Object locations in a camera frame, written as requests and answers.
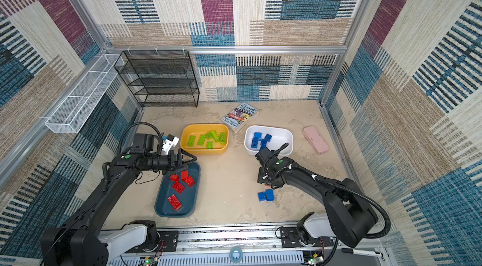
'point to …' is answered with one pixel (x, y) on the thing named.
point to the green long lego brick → (201, 139)
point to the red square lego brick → (189, 181)
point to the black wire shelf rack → (159, 78)
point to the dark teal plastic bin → (177, 192)
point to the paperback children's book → (239, 118)
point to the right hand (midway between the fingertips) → (269, 181)
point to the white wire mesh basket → (69, 117)
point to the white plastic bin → (280, 135)
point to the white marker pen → (362, 252)
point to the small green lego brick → (191, 140)
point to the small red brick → (174, 177)
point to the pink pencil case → (315, 139)
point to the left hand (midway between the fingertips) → (191, 162)
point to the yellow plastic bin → (201, 129)
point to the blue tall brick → (270, 194)
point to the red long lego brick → (174, 202)
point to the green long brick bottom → (223, 138)
